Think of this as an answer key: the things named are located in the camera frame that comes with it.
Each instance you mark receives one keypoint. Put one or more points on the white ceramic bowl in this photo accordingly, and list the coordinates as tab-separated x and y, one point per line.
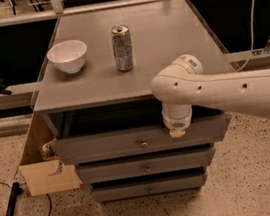
68	56

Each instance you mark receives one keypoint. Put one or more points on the grey drawer cabinet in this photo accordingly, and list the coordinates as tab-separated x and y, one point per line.
101	99

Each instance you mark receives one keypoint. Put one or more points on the wooden side box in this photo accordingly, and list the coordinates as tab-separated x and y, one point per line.
44	177

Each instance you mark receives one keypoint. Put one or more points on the grey top drawer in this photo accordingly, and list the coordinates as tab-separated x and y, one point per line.
131	142

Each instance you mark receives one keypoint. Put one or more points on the crumpled paper bag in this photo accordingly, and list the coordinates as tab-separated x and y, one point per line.
47	153

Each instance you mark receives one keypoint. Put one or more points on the grey bottom drawer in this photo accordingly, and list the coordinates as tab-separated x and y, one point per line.
149	188

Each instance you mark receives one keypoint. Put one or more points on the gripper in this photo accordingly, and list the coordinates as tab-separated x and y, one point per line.
177	123

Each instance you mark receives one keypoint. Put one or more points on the silver soda can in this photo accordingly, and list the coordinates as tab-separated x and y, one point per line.
122	47

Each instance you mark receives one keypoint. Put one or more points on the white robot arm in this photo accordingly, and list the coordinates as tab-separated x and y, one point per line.
183	84

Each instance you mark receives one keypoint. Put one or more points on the grey middle drawer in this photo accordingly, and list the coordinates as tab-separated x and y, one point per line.
145	165

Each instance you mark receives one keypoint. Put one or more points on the grey drawer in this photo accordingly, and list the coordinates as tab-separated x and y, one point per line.
145	165
131	142
149	188

